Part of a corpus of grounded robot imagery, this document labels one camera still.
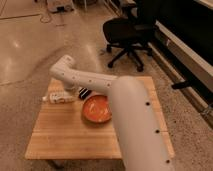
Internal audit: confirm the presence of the white plastic bottle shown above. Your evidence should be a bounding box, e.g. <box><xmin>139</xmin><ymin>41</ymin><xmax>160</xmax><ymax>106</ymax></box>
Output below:
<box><xmin>42</xmin><ymin>91</ymin><xmax>75</xmax><ymax>104</ymax></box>

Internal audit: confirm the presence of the floor cable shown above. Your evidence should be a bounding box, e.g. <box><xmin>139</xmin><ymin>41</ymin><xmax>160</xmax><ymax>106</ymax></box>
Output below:
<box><xmin>39</xmin><ymin>0</ymin><xmax>54</xmax><ymax>24</ymax></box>

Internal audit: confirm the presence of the wooden table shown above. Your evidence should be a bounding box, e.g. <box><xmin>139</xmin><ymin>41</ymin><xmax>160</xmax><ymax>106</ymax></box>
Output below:
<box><xmin>25</xmin><ymin>77</ymin><xmax>174</xmax><ymax>161</ymax></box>

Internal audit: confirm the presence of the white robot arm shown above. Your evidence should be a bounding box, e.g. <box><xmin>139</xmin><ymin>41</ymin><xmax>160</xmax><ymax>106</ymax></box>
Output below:
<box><xmin>50</xmin><ymin>55</ymin><xmax>175</xmax><ymax>171</ymax></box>

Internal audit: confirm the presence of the black striped block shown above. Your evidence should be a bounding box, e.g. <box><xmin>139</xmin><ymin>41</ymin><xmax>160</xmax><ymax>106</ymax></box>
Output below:
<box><xmin>78</xmin><ymin>88</ymin><xmax>92</xmax><ymax>100</ymax></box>

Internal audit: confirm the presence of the orange ceramic bowl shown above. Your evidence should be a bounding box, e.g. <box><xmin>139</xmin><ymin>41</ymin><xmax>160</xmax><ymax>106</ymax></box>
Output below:
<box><xmin>82</xmin><ymin>95</ymin><xmax>112</xmax><ymax>123</ymax></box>

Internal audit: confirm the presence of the black office chair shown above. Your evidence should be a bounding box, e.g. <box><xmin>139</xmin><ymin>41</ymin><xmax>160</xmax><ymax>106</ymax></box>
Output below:
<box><xmin>103</xmin><ymin>0</ymin><xmax>163</xmax><ymax>72</ymax></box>

